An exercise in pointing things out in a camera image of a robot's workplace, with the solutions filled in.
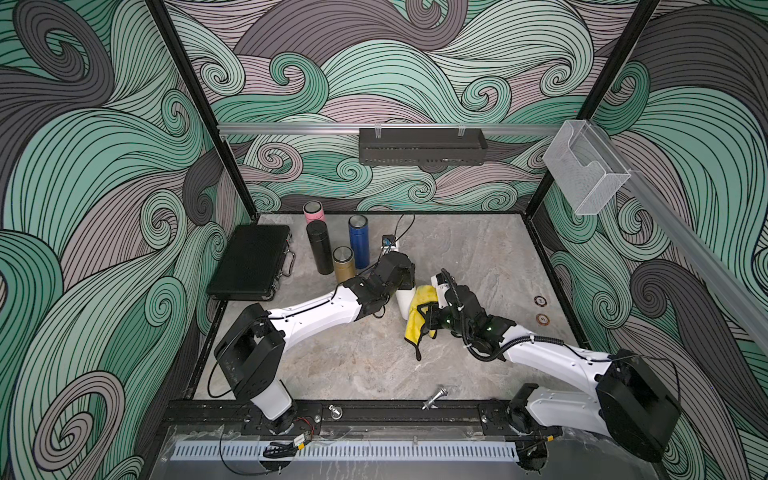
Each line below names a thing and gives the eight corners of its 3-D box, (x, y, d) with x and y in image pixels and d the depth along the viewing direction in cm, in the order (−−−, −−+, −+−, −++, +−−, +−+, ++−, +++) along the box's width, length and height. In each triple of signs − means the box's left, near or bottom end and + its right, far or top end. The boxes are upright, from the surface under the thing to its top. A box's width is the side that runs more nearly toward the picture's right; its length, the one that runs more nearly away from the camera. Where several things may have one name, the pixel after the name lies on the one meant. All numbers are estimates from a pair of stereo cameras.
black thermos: (315, 274, 103) (304, 236, 87) (317, 259, 107) (307, 220, 92) (332, 274, 103) (324, 236, 87) (334, 259, 107) (327, 220, 92)
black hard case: (214, 302, 97) (205, 292, 92) (241, 235, 116) (234, 224, 111) (285, 302, 97) (280, 292, 92) (300, 235, 116) (297, 224, 111)
